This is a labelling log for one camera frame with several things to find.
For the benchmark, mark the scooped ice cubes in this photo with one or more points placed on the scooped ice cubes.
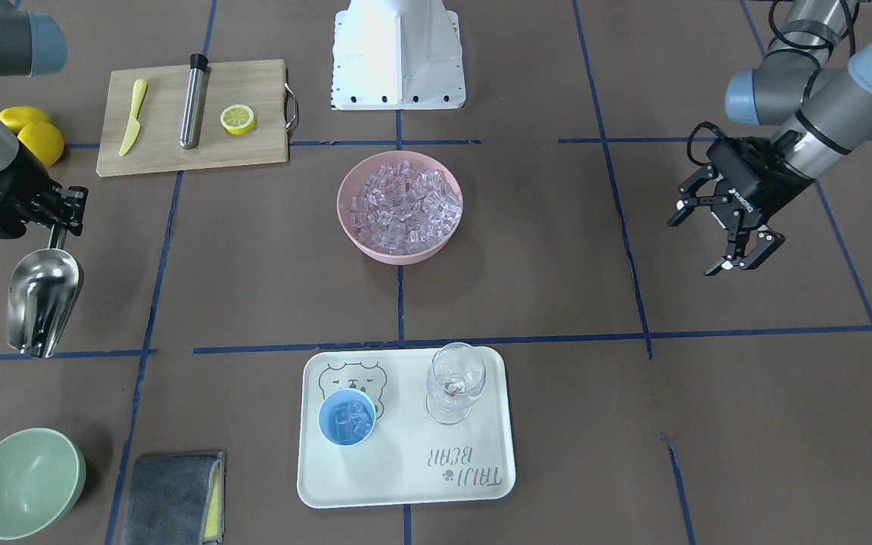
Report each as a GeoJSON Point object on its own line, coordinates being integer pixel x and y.
{"type": "Point", "coordinates": [350, 423]}

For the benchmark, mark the pink bowl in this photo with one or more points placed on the pink bowl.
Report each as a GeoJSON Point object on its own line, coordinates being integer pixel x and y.
{"type": "Point", "coordinates": [348, 187]}

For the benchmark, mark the grey yellow cloth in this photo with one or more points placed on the grey yellow cloth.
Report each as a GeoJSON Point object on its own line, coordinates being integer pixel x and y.
{"type": "Point", "coordinates": [177, 499]}

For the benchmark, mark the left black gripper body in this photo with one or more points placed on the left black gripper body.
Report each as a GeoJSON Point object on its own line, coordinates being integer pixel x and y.
{"type": "Point", "coordinates": [755, 199]}

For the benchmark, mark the yellow lemon near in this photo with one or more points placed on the yellow lemon near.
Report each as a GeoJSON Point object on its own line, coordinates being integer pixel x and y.
{"type": "Point", "coordinates": [44, 140]}

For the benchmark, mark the clear ice cubes pile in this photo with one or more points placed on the clear ice cubes pile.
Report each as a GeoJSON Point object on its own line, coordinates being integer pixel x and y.
{"type": "Point", "coordinates": [400, 209]}

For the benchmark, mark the wooden cutting board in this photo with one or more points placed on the wooden cutting board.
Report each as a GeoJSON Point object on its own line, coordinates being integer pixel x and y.
{"type": "Point", "coordinates": [260, 84]}

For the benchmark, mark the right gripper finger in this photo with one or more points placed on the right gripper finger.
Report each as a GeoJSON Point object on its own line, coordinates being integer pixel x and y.
{"type": "Point", "coordinates": [50, 215]}
{"type": "Point", "coordinates": [77, 199]}

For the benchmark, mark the yellow plastic knife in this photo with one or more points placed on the yellow plastic knife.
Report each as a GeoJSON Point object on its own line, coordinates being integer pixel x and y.
{"type": "Point", "coordinates": [133, 125]}

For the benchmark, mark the yellow lemon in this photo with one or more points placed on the yellow lemon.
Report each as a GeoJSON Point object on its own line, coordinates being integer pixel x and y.
{"type": "Point", "coordinates": [17, 118]}
{"type": "Point", "coordinates": [44, 140]}

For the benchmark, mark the cream bear tray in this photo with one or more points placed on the cream bear tray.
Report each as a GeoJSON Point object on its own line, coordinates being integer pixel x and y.
{"type": "Point", "coordinates": [408, 457]}

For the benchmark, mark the light blue cup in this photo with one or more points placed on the light blue cup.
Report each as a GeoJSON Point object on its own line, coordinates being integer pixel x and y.
{"type": "Point", "coordinates": [341, 396]}

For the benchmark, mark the steel ice scoop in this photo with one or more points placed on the steel ice scoop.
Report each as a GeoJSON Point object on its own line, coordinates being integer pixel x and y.
{"type": "Point", "coordinates": [43, 291]}

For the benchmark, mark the yellow lemon far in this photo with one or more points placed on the yellow lemon far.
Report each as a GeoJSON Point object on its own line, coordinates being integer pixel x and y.
{"type": "Point", "coordinates": [17, 118]}

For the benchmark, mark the steel cylinder muddler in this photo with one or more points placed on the steel cylinder muddler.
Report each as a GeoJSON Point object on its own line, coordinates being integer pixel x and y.
{"type": "Point", "coordinates": [196, 95]}

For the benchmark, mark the green bowl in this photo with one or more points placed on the green bowl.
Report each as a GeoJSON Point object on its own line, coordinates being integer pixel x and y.
{"type": "Point", "coordinates": [42, 474]}

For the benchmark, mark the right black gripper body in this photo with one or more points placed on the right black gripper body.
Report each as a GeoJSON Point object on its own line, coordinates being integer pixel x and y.
{"type": "Point", "coordinates": [25, 184]}

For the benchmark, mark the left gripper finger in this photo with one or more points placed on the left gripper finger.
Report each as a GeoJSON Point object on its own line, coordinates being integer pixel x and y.
{"type": "Point", "coordinates": [747, 250]}
{"type": "Point", "coordinates": [689, 199]}

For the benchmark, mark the lemon half slice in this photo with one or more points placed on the lemon half slice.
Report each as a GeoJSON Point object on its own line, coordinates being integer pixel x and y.
{"type": "Point", "coordinates": [238, 119]}

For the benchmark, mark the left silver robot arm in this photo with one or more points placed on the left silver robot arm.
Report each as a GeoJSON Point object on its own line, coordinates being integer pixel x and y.
{"type": "Point", "coordinates": [815, 86]}

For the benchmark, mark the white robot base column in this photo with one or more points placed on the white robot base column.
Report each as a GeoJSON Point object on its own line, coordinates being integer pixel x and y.
{"type": "Point", "coordinates": [397, 56]}

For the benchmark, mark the clear wine glass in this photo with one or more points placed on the clear wine glass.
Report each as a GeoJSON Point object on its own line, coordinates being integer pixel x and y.
{"type": "Point", "coordinates": [455, 379]}

